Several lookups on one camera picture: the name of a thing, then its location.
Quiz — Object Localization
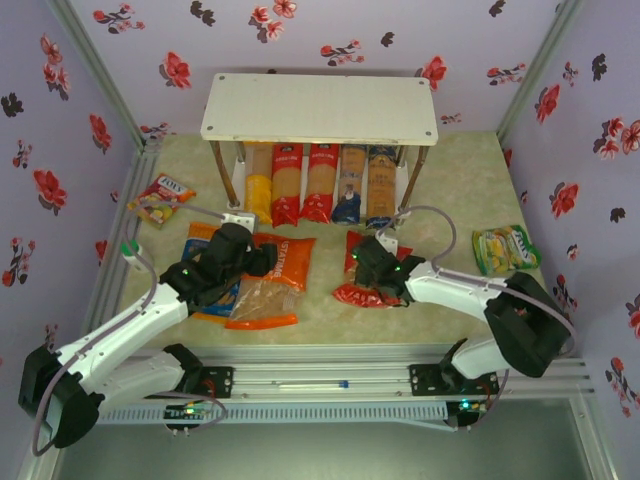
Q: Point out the black controller box green light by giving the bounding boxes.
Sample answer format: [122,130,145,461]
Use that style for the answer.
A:
[447,398,489,431]

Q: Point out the white rod blue tip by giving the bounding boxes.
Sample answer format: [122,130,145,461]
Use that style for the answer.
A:
[272,379,350,389]

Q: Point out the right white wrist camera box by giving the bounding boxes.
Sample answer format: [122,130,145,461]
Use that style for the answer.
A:
[375,232,400,257]

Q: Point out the red spaghetti pack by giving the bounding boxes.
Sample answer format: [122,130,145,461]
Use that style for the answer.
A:
[299,144,337,225]
[270,143,304,229]

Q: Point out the orange short pasta bag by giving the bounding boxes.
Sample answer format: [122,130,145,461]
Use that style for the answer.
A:
[224,232,317,331]

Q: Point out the red short pasta bag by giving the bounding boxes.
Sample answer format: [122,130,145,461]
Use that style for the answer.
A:
[332,229,416,309]

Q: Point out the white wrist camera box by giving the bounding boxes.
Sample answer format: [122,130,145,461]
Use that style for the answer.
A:
[375,232,400,257]
[222,211,257,232]

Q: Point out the white two-tier shelf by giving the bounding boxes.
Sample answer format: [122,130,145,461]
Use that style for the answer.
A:
[199,73,440,211]

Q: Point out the left arm grey cable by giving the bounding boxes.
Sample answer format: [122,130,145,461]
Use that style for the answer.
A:
[32,199,231,457]

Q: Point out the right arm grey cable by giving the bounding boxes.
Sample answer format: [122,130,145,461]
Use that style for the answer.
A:
[377,204,577,429]

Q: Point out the green Fox's candy bag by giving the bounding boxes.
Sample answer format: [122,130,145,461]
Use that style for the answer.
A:
[472,225,543,276]

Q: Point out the aluminium profile frame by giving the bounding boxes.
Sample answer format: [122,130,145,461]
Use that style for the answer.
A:
[14,0,621,480]

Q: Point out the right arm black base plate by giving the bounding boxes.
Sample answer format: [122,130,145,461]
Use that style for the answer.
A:
[408,363,501,396]

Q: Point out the blue macaroni pasta bag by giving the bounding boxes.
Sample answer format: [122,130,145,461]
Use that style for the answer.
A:
[185,222,244,321]

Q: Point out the small circuit board green light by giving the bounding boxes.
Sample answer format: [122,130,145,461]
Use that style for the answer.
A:
[164,403,211,419]

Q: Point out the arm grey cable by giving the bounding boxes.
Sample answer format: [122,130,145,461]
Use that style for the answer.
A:
[32,199,231,457]
[377,204,577,429]

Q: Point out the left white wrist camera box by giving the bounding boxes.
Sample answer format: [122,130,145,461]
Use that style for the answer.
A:
[222,211,257,232]

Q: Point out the red orange Fox's candy bag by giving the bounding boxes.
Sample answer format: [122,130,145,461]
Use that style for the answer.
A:
[127,173,197,230]

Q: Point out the yellow spaghetti pack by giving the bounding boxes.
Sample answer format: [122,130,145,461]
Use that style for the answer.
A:
[243,142,274,225]

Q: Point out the dark blue portrait spaghetti pack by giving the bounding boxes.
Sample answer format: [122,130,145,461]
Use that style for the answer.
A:
[330,144,369,225]

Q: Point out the white slotted cable duct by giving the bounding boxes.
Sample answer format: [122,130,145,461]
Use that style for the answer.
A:
[67,403,449,426]

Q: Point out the white bottle green cap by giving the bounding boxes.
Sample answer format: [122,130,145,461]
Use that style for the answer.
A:
[121,239,151,269]

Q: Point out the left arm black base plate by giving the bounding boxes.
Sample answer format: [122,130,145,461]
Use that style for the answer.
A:
[143,366,235,400]

